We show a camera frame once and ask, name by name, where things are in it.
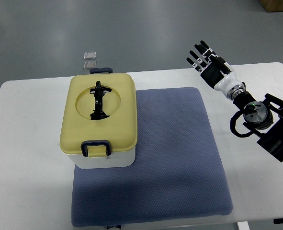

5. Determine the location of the yellow box lid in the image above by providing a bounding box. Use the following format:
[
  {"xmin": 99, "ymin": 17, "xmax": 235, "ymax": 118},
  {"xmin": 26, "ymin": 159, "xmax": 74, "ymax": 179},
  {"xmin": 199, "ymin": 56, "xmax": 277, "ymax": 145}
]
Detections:
[{"xmin": 60, "ymin": 73, "xmax": 137, "ymax": 157}]

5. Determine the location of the brown cardboard box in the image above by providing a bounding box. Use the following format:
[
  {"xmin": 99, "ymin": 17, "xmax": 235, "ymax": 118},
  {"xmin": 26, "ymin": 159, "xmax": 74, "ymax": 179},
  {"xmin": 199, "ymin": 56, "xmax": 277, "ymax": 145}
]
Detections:
[{"xmin": 259, "ymin": 0, "xmax": 283, "ymax": 12}]

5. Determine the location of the metal floor plate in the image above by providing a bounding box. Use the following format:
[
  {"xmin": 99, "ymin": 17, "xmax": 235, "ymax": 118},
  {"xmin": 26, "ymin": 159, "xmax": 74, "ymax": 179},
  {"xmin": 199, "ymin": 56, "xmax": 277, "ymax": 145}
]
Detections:
[
  {"xmin": 83, "ymin": 61, "xmax": 97, "ymax": 70},
  {"xmin": 83, "ymin": 51, "xmax": 96, "ymax": 60}
]

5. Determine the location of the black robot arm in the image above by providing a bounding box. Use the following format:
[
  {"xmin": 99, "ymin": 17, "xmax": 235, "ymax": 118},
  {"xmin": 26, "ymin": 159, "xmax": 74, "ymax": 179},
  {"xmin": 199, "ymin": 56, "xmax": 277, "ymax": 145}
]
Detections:
[{"xmin": 227, "ymin": 83, "xmax": 283, "ymax": 162}]

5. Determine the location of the blue-grey padded mat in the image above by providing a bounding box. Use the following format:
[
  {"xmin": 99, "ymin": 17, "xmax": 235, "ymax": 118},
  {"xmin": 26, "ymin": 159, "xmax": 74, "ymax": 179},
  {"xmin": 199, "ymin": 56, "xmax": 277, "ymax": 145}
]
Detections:
[{"xmin": 71, "ymin": 87, "xmax": 233, "ymax": 227}]

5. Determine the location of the lower metal floor plate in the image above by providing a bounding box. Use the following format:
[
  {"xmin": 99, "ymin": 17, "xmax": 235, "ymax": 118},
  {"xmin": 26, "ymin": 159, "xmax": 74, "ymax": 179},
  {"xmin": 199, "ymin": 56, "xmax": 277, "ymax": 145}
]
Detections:
[{"xmin": 83, "ymin": 61, "xmax": 97, "ymax": 70}]

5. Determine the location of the white storage box base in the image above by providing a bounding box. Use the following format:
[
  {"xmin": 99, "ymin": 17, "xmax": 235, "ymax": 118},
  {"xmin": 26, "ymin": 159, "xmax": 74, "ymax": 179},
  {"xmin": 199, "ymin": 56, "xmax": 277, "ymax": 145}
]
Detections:
[{"xmin": 67, "ymin": 145, "xmax": 136, "ymax": 169}]

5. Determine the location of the upper metal floor plate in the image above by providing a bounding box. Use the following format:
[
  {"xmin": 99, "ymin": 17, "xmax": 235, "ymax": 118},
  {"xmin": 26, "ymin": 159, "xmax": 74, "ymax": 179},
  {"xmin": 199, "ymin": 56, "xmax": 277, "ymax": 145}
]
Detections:
[{"xmin": 83, "ymin": 51, "xmax": 96, "ymax": 60}]

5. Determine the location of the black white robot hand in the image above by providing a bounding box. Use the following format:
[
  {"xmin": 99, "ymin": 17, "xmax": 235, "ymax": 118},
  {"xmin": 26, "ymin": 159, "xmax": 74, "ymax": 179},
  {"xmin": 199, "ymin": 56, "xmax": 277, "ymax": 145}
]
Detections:
[{"xmin": 186, "ymin": 40, "xmax": 246, "ymax": 100}]

